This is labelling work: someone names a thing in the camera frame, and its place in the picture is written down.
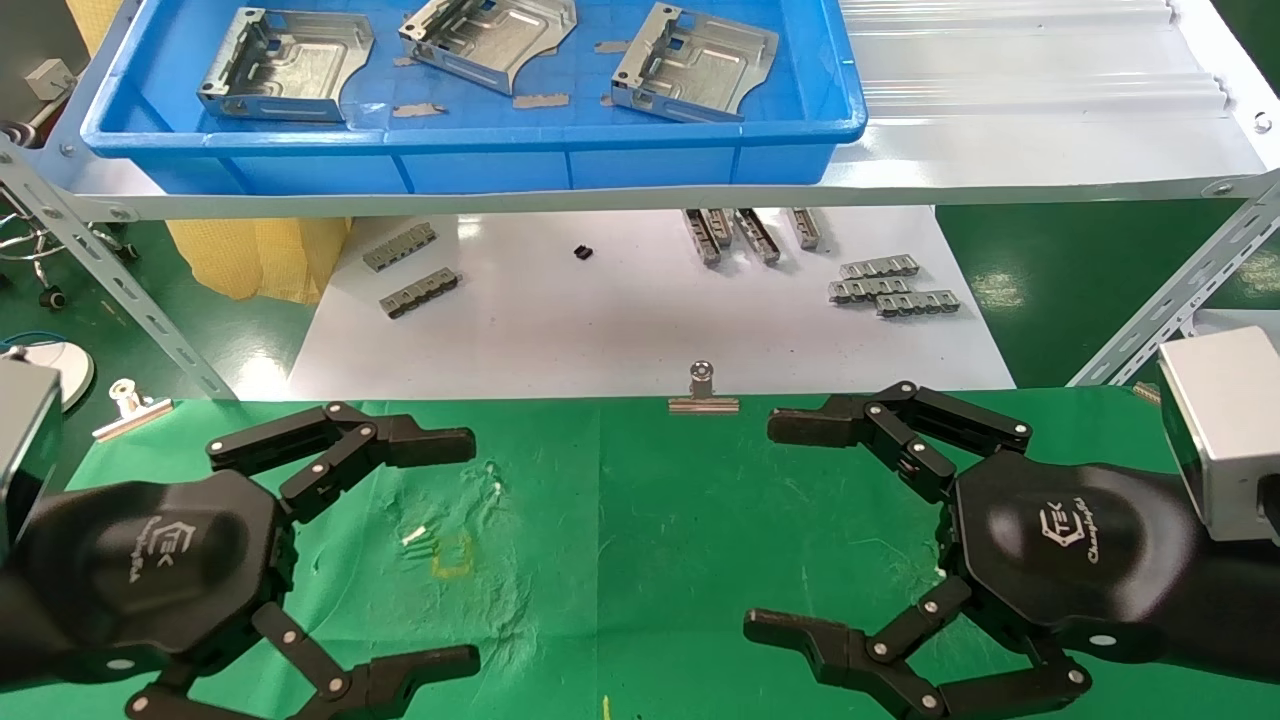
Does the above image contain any yellow mesh bag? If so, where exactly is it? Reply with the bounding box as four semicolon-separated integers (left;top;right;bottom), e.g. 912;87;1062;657
65;0;351;306

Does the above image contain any white metal shelf rack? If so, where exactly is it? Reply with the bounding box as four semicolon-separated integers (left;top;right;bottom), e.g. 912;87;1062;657
0;0;1280;401

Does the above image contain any white lower shelf board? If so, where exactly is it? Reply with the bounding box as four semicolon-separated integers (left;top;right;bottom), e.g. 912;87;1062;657
288;205;1018;401

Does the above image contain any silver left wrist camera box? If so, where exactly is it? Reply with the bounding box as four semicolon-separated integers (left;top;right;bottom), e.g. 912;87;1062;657
0;358;66;546

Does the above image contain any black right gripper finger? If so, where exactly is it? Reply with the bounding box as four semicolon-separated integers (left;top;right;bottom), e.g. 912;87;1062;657
743;575;1093;720
767;380;1033;503

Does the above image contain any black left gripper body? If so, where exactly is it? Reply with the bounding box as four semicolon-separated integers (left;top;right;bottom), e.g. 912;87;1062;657
15;468;299;691

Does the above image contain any white round stand base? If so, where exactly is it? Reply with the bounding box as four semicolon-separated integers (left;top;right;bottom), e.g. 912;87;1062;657
0;340;96;413

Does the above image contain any grey wall socket box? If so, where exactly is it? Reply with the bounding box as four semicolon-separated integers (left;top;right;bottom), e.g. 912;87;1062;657
25;58;77;102

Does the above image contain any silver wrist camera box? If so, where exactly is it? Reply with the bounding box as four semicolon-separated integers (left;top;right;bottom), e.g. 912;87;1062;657
0;358;66;546
1158;326;1280;546

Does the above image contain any stamped metal bracket part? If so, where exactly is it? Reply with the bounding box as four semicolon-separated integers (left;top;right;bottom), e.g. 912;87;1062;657
610;2;780;123
197;7;376;123
398;0;579;98

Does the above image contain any chrome stool base with casters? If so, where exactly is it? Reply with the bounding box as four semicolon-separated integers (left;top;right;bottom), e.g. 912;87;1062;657
0;185;139;309

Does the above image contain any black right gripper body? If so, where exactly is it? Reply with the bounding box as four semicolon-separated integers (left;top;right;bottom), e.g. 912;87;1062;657
938;450;1206;663

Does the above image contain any large blue plastic bin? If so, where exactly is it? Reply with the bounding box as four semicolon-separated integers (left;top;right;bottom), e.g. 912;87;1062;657
80;0;869;196

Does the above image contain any green table cloth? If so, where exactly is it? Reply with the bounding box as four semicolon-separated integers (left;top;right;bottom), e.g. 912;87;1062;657
0;385;1280;720

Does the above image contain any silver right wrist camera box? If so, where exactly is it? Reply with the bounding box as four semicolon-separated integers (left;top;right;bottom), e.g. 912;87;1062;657
1158;326;1280;546

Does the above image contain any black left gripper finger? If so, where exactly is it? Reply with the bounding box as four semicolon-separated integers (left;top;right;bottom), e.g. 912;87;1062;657
207;402;477;526
125;600;482;720

